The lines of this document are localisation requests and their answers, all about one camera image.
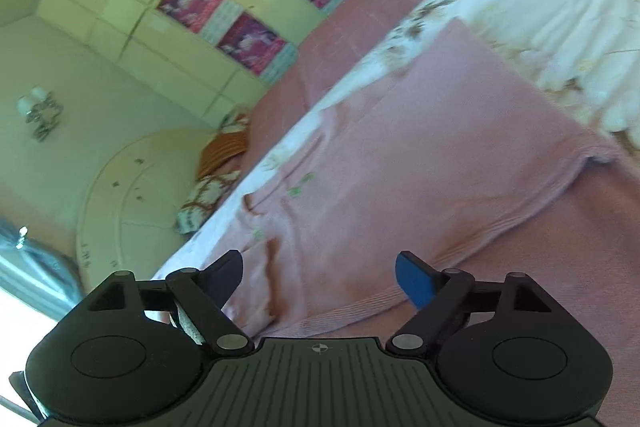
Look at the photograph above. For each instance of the orange pillow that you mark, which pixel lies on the orange pillow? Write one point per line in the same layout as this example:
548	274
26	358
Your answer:
222	149

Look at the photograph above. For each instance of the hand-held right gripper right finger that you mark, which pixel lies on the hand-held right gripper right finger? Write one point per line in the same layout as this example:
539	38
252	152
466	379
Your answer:
414	282

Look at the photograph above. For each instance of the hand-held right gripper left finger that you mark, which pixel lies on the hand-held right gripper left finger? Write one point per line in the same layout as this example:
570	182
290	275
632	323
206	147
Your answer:
227	276

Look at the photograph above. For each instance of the brown patterned pillow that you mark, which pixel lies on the brown patterned pillow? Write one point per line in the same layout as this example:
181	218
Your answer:
205	204

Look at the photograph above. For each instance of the grey curtain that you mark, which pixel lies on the grey curtain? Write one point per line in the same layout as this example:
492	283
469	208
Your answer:
35	262

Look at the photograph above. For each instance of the pink knit sweater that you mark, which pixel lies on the pink knit sweater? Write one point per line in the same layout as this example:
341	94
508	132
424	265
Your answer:
400	157

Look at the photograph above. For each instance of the pink checked bed sheet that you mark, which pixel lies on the pink checked bed sheet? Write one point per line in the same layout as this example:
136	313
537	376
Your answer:
340	37

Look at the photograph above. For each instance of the wall lamp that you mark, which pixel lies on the wall lamp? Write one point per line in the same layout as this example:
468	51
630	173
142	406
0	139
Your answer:
42	114

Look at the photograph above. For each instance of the round cream headboard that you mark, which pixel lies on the round cream headboard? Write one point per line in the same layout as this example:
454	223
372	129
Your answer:
135	187

